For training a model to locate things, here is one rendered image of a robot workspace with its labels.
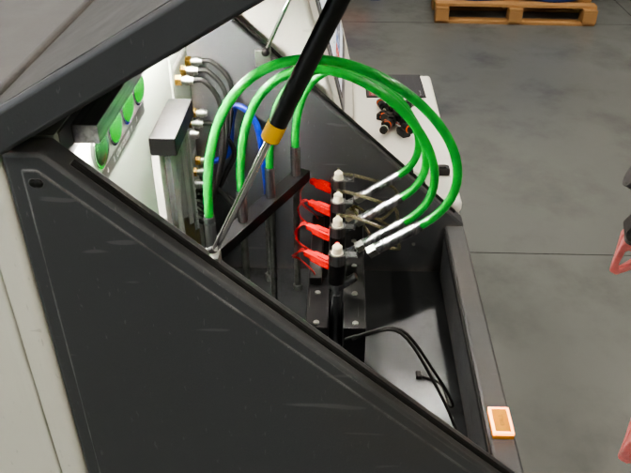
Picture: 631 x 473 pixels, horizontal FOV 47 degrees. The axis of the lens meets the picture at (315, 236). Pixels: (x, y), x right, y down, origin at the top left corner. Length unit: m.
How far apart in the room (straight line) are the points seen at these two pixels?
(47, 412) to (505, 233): 2.57
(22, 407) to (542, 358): 2.01
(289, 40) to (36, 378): 0.76
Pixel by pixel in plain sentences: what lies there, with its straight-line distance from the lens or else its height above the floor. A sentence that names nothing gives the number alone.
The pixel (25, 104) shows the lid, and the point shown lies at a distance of 0.68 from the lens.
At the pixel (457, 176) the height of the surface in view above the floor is 1.24.
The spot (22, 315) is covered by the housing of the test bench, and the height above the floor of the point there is 1.25.
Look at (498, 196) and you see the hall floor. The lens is 3.53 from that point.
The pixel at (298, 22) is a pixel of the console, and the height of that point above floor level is 1.35.
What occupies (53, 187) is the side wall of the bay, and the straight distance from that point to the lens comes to 0.74.
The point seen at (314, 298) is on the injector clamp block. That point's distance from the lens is 1.24.
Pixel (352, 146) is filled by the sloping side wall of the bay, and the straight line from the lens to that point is 1.41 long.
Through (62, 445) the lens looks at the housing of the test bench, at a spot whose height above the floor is 1.04.
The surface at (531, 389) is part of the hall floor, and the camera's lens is 2.55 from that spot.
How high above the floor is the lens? 1.77
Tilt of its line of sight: 34 degrees down
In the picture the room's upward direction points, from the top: straight up
